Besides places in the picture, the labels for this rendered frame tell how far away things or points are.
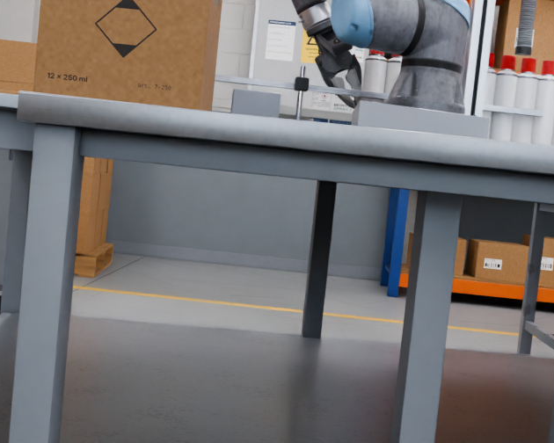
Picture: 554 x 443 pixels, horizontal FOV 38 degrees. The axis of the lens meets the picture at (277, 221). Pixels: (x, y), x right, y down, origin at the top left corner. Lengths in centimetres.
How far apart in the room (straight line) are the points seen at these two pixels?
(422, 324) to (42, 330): 59
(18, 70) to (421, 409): 419
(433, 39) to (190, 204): 501
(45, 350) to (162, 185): 529
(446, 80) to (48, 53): 73
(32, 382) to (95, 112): 41
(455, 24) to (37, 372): 96
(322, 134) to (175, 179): 535
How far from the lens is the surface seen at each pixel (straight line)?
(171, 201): 648
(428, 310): 135
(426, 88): 155
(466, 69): 183
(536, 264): 390
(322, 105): 246
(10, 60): 525
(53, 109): 120
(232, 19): 653
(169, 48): 149
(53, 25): 154
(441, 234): 134
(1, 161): 369
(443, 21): 158
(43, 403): 127
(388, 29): 153
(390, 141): 115
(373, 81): 191
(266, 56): 634
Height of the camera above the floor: 75
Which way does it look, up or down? 3 degrees down
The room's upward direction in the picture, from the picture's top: 6 degrees clockwise
